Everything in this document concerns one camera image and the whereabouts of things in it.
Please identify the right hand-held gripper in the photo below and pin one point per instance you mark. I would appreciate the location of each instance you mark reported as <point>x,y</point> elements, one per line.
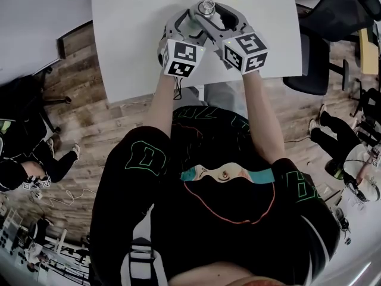
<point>244,52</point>

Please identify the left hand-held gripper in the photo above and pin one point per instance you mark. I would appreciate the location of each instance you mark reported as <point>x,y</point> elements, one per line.
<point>181,58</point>

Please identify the green metal bottle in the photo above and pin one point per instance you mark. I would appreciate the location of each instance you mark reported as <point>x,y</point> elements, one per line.
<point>194,25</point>

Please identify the small metal cup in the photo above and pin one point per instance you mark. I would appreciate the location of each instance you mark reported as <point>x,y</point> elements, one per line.
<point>206,8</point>

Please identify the person's right forearm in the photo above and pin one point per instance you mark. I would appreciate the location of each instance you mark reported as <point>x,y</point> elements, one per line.
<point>262,115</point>

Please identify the person's left forearm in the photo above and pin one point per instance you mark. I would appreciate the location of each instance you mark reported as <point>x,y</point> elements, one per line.
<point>159,100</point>

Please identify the person's left hand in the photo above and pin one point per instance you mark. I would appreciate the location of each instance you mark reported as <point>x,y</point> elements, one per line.
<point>161,54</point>

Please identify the black mesh office chair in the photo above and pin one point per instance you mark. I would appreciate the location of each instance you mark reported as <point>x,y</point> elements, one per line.
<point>336,10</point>

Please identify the yellow wooden desk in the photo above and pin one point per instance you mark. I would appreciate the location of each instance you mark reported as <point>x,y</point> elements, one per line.
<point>369,52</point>

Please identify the person's black printed t-shirt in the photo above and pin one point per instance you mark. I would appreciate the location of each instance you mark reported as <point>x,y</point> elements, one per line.
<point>226,207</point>

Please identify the person's head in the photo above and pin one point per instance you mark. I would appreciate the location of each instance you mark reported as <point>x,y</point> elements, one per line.
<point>226,276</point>

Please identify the white frame work table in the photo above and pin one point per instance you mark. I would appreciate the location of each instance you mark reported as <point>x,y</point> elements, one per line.
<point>64,237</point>

